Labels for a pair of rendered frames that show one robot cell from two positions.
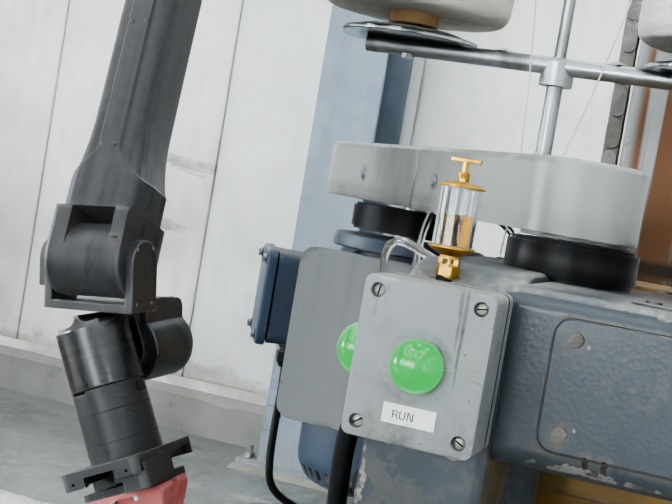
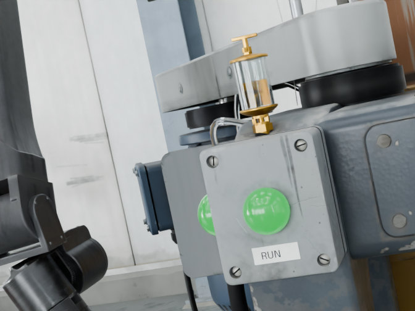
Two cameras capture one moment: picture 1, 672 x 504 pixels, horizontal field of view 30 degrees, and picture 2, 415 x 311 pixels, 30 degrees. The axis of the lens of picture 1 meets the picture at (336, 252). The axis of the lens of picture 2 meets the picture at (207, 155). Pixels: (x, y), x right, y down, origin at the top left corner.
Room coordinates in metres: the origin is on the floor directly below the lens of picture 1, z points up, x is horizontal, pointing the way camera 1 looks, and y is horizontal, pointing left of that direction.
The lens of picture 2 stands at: (0.19, -0.02, 1.35)
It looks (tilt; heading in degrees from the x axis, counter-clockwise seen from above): 3 degrees down; 359
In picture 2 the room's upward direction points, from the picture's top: 12 degrees counter-clockwise
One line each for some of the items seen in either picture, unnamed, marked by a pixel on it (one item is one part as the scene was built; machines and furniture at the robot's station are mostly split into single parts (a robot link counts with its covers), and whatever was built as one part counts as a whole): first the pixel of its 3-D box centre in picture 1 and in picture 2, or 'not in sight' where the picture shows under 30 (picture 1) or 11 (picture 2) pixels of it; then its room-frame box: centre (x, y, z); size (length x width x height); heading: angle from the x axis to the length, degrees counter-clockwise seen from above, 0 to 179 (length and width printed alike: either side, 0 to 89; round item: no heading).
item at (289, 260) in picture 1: (292, 309); (170, 201); (1.22, 0.03, 1.25); 0.10 x 0.08 x 0.12; 7
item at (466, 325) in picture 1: (428, 362); (274, 203); (0.69, -0.06, 1.28); 0.08 x 0.05 x 0.09; 72
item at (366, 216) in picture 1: (412, 225); (230, 113); (1.24, -0.07, 1.35); 0.12 x 0.12 x 0.04
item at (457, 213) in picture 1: (456, 217); (253, 83); (0.76, -0.07, 1.37); 0.03 x 0.02 x 0.03; 72
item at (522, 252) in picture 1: (570, 261); (351, 87); (0.85, -0.16, 1.35); 0.09 x 0.09 x 0.03
